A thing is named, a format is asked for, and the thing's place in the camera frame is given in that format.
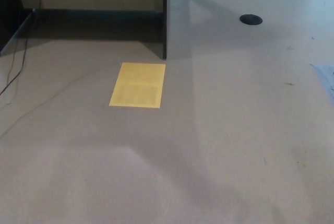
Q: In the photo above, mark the yellow paper sheet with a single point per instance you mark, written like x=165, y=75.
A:
x=138, y=85

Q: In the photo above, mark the dark desk with beige panel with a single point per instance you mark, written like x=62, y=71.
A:
x=165, y=25

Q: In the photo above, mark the black round floor cover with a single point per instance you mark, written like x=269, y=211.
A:
x=251, y=18

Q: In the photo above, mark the clear bluish plastic sheet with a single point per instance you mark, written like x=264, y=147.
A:
x=326, y=75

